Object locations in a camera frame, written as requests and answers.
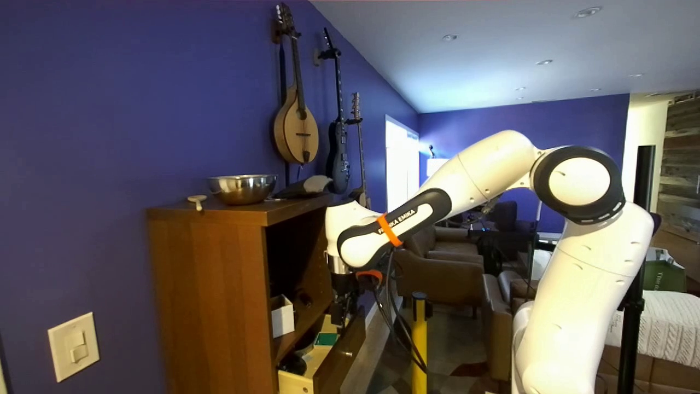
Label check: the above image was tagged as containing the wooden drawer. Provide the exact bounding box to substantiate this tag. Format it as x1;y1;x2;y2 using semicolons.
277;302;393;394

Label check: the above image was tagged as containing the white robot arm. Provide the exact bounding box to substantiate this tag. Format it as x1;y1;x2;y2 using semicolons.
324;129;653;394

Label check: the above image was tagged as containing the brown wooden drawer cabinet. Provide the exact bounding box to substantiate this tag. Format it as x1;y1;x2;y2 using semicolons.
146;196;336;394

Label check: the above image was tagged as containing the white door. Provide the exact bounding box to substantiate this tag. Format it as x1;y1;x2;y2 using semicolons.
384;116;419;210

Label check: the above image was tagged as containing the brown armchair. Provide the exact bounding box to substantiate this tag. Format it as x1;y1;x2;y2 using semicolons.
393;227;484;307

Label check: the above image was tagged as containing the round silver metal bowl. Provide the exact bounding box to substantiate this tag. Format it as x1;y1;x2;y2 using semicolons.
210;176;275;205

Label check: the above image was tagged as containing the white folded paper box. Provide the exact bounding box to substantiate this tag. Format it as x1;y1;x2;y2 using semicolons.
271;296;295;337

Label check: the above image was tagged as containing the yellow pole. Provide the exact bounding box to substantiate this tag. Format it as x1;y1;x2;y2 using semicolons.
411;297;428;394

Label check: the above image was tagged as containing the black tripod stand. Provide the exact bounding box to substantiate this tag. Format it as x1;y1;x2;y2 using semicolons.
616;274;646;394

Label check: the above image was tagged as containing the white quilted bed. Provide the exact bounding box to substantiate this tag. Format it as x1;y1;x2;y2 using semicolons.
637;291;700;371

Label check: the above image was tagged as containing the dark instrument on wall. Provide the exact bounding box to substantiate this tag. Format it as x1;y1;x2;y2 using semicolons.
320;31;350;192

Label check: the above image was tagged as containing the mandolin on wall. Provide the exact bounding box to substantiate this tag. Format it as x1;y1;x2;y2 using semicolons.
274;3;320;164

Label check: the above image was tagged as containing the black cable bundle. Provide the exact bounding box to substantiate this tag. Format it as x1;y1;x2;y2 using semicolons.
367;248;431;376

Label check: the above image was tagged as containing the white wall light switch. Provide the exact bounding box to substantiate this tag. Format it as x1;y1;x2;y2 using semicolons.
47;314;100;383

